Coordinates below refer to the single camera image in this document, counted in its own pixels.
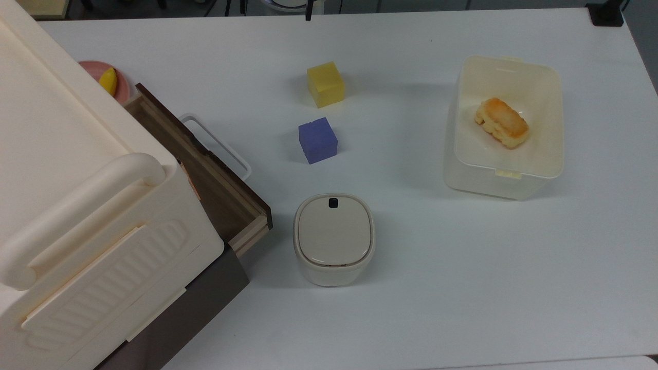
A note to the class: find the cream plastic storage cabinet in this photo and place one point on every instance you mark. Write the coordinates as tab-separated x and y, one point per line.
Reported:
67	180

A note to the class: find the pink plate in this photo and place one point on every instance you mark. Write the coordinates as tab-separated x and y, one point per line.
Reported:
123	87

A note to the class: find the cream lidded trash can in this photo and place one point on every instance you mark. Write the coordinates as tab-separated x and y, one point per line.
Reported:
334	236

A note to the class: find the cream plastic bin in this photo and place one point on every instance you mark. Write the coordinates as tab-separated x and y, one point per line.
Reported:
514	164

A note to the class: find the dark brown wooden drawer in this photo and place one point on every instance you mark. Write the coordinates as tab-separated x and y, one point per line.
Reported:
205	180

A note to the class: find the yellow banana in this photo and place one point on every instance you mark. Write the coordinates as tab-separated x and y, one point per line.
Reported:
109	81

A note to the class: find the toasted bread piece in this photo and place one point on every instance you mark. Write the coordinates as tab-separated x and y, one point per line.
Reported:
503	123

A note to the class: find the purple cube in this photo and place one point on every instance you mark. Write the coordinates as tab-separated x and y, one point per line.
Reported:
317	141

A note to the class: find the beige box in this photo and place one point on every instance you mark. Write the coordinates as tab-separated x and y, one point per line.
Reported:
43	7

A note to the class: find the yellow cube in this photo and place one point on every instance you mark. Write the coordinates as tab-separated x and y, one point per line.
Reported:
326	85

